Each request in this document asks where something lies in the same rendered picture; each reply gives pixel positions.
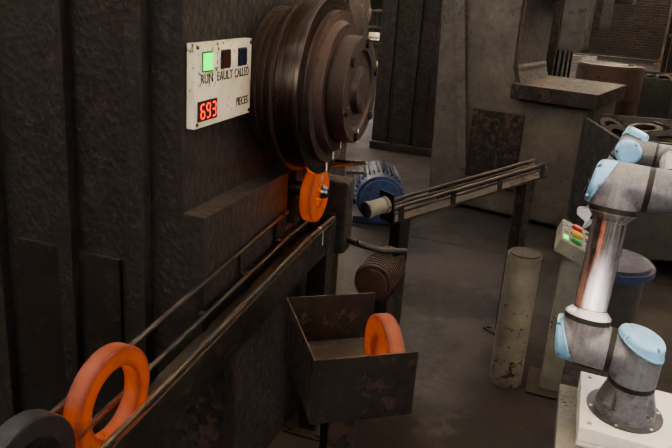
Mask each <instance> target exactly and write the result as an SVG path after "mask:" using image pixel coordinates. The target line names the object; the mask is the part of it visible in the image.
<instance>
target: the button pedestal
mask: <svg viewBox="0 0 672 448"><path fill-rule="evenodd" d="M565 221H566V222H568V223H569V226H567V225H565ZM572 225H573V224H572V223H571V222H569V221H567V220H565V219H563V220H562V221H561V223H560V224H559V226H558V228H557V230H556V238H555V245H554V251H555V252H557V253H559V254H561V255H562V258H561V263H560V269H559V274H558V280H557V285H556V291H555V297H554V302H553V308H552V313H551V319H550V324H549V330H548V336H547V341H546V347H545V352H544V358H543V364H542V369H540V368H535V367H531V366H529V371H528V378H527V384H526V390H525V393H527V394H532V395H536V396H540V397H544V398H548V399H552V400H556V401H557V400H558V391H559V386H560V384H565V385H569V386H572V376H570V375H566V374H562V371H563V366H564V361H565V359H562V358H560V357H558V356H557V355H556V353H555V334H556V326H557V318H558V315H559V314H560V313H565V309H566V307H568V306H570V305H572V304H573V301H574V297H575V292H576V288H577V284H578V279H579V275H580V270H581V266H582V262H583V257H584V253H585V249H586V244H587V240H588V236H589V232H588V231H586V230H584V229H583V231H582V232H580V233H581V234H582V235H583V238H582V239H581V238H578V237H576V236H574V235H573V234H572V231H574V230H575V229H574V228H573V227H572ZM565 228H567V229H569V233H568V232H566V231H564V229H565ZM564 234H565V235H567V236H568V240H567V239H565V238H564ZM572 237H576V238H578V239H580V240H581V241H582V242H583V244H582V245H578V244H576V243H574V242H573V241H572V240H571V238H572Z"/></svg>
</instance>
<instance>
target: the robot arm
mask: <svg viewBox="0 0 672 448"><path fill-rule="evenodd" d="M648 139H649V136H648V135H647V134H646V133H644V132H643V131H641V130H639V129H637V128H634V127H631V126H629V127H627V128H626V130H625V131H624V133H622V136H621V138H620V139H619V141H618V142H617V144H616V146H615V147H614V149H613V151H612V152H611V154H610V155H609V157H608V158H607V159H603V160H601V161H599V162H598V164H597V166H596V168H595V170H594V172H593V173H592V175H591V177H590V178H589V179H588V180H587V182H586V184H587V183H588V185H587V186H586V184H585V185H584V187H585V186H586V188H585V189H584V187H583V188H582V190H581V192H582V194H581V196H580V197H581V198H583V199H585V201H587V202H589V203H588V205H587V206H579V207H578V208H577V215H578V216H579V217H580V218H581V219H583V220H584V221H585V222H584V224H583V226H582V228H583V229H584V228H586V227H588V226H589V225H590V224H591V227H590V231H589V236H588V240H587V244H586V249H585V253H584V257H583V262H582V266H581V270H580V275H579V279H578V284H577V288H576V292H575V297H574V301H573V304H572V305H570V306H568V307H566V309H565V313H560V314H559V315H558V318H557V326H556V334H555V353H556V355H557V356H558V357H560V358H562V359H565V360H568V361H570V362H572V363H573V362H575V363H578V364H581V365H585V366H588V367H592V368H595V369H599V370H602V371H605V372H609V373H608V377H607V379H606V380H605V381H604V383H603V384H602V386H601V387H600V388H599V390H598V391H597V393H596V395H595V400H594V404H595V406H596V408H597V409H598V411H599V412H600V413H601V414H603V415H604V416H605V417H607V418H608V419H610V420H612V421H614V422H616V423H618V424H621V425H624V426H628V427H633V428H645V427H649V426H651V425H652V424H653V423H654V422H655V419H656V415H657V411H656V402H655V390H656V386H657V383H658V379H659V376H660V372H661V368H662V365H663V363H664V361H665V358H664V357H665V352H666V345H665V343H664V341H663V340H662V338H661V337H660V336H658V335H657V334H656V333H655V332H653V331H651V330H650V329H648V328H646V327H643V326H641V325H637V324H633V323H630V324H628V323H624V324H622V325H621V326H620V327H619V329H618V328H614V327H611V326H610V325H611V321H612V319H611V318H610V316H609V315H608V313H607V310H608V306H609V302H610V297H611V293H612V289H613V285H614V280H615V276H616V272H617V267H618V263H619V259H620V255H621V250H622V246H623V242H624V238H625V233H626V229H627V225H628V223H629V222H630V221H632V220H634V219H635V218H636V215H637V212H638V211H639V212H644V213H650V214H664V213H669V212H672V146H671V145H665V144H659V143H653V142H647V141H648ZM583 189H584V190H583Z"/></svg>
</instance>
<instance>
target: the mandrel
mask: <svg viewBox="0 0 672 448"><path fill-rule="evenodd" d="M302 182H303V180H297V179H291V178H288V194H293V195H299V196H300V190H301V185H302ZM329 195H330V188H328V187H327V186H326V185H325V184H321V183H320V184H319V186H318V188H317V192H316V199H324V198H327V197H329Z"/></svg>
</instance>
